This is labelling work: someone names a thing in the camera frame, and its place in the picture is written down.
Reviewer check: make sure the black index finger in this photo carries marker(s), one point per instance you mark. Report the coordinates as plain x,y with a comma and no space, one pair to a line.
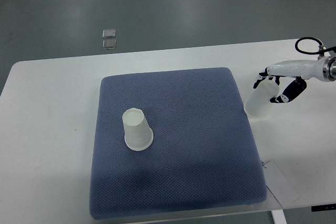
261,77

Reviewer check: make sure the black thumb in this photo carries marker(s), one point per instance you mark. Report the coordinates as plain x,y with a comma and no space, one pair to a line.
291,92

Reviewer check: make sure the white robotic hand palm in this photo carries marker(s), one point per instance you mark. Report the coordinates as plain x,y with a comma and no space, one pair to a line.
305,69

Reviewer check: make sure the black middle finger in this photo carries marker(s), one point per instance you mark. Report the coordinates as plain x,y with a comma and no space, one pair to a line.
277,80

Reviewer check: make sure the white paper cup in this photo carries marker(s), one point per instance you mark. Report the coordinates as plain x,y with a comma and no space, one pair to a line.
258,105
138,136

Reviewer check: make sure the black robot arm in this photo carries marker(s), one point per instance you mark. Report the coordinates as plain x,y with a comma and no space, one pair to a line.
332,71

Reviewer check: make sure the white paper tag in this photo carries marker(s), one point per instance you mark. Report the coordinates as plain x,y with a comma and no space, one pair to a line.
279,185

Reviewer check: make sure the blue mesh cushion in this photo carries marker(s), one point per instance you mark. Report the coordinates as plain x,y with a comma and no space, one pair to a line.
203,154

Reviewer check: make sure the black table control panel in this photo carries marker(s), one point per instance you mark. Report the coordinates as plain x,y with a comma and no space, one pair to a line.
323,208

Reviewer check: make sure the white table leg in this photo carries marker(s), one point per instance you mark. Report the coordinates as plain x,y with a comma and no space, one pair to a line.
278,217

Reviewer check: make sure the white paper cup on cushion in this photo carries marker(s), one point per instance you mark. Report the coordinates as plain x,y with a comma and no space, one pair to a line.
138,136

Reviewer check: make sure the lower metal floor plate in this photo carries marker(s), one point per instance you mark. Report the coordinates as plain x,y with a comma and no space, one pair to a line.
109,44

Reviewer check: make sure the metal floor plate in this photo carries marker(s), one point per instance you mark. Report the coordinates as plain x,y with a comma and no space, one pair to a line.
109,33
109,44

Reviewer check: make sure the upper metal floor plate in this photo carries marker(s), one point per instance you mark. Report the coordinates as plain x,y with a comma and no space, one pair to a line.
109,33

